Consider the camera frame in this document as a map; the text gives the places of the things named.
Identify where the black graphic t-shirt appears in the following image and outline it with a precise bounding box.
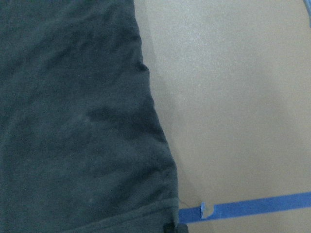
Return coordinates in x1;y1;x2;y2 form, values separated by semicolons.
0;0;179;233

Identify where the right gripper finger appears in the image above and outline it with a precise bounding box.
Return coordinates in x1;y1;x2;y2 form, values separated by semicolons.
163;223;189;233

